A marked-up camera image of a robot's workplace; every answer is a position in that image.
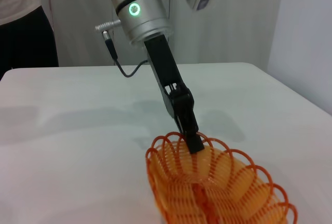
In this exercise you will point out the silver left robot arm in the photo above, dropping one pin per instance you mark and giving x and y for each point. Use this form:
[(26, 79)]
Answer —
[(142, 24)]

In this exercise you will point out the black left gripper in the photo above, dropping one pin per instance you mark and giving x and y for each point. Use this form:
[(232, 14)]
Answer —
[(163, 63)]

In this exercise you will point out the person in white shirt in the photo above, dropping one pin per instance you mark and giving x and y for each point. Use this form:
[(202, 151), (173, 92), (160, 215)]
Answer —
[(23, 32)]

